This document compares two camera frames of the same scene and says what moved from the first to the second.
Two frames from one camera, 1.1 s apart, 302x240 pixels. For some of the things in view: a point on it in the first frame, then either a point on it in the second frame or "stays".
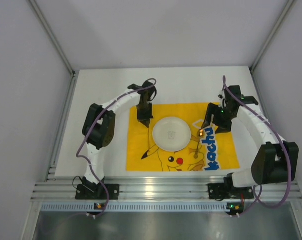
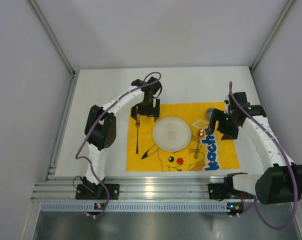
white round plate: (171, 134) stays
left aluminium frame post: (52, 36) stays
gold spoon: (201, 132) stays
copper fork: (148, 137) → (137, 124)
